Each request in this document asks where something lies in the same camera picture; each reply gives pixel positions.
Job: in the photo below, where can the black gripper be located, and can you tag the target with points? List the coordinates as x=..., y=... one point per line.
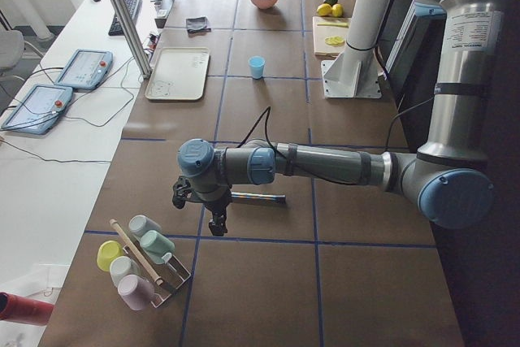
x=214, y=206

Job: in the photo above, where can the green cup on rack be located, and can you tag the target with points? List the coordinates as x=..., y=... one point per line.
x=156, y=245

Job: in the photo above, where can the grey cup on rack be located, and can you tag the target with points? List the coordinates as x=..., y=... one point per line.
x=139, y=225

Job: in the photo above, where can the light blue plastic cup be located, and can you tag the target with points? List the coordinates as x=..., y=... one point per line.
x=256, y=66

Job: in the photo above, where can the pink cup on rack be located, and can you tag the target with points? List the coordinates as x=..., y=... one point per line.
x=136, y=291

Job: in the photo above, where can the white cup on rack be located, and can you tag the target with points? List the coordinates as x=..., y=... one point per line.
x=121, y=267

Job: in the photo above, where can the yellow cup on rack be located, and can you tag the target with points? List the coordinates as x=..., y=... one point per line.
x=107, y=252

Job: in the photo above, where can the steel muddler black tip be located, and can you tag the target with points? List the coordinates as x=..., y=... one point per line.
x=258, y=198

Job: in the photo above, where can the yellow lemon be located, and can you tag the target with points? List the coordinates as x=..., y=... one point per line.
x=324, y=10
x=337, y=10

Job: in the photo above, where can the folded grey purple cloth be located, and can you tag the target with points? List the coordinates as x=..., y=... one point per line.
x=197, y=25

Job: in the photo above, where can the wooden cutting board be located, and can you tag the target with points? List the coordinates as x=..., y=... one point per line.
x=329, y=35

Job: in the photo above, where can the yellow plastic knife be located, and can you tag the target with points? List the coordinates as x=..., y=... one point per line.
x=334, y=24

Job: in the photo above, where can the lemon slices stack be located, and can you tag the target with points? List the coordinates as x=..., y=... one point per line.
x=334, y=41

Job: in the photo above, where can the wooden rolling stick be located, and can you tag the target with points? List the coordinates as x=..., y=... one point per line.
x=157, y=279

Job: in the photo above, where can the cream bear serving tray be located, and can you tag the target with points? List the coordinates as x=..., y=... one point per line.
x=179, y=74

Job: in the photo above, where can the upper blue teach pendant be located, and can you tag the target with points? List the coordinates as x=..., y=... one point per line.
x=86, y=69

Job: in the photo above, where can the blue teach pendant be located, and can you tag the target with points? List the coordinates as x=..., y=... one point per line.
x=86, y=69
x=39, y=110

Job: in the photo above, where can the lower blue teach pendant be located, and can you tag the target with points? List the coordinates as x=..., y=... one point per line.
x=39, y=110

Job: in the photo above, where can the red cylinder object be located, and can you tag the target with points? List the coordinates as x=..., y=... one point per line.
x=17, y=309

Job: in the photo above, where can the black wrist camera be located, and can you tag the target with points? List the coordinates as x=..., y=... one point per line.
x=182, y=192

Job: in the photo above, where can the metal wire cup rack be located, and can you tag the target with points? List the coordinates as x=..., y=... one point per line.
x=173, y=272

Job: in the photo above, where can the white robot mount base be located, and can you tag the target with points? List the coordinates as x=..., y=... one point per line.
x=353, y=74

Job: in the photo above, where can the aluminium frame post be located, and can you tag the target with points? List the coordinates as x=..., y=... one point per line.
x=132, y=38

